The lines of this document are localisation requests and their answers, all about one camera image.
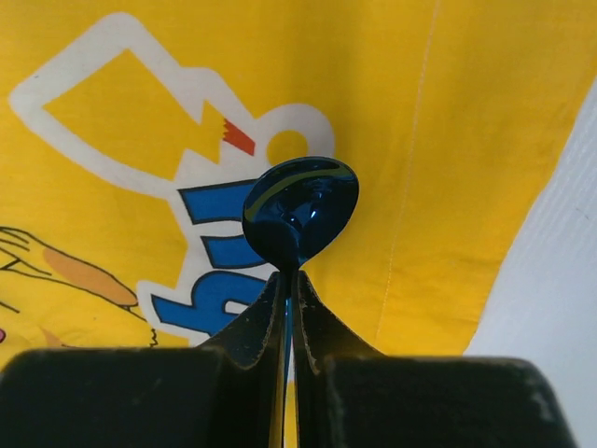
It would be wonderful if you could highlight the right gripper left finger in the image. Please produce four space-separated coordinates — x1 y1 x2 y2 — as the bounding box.
1 273 285 447

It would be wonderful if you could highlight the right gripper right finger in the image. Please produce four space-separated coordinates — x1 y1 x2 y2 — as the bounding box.
292 272 576 447

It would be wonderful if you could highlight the blue metallic spoon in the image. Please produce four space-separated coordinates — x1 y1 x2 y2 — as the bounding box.
242 156 359 369

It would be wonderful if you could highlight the yellow Pikachu placemat cloth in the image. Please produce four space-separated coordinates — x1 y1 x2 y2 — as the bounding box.
1 1 596 361

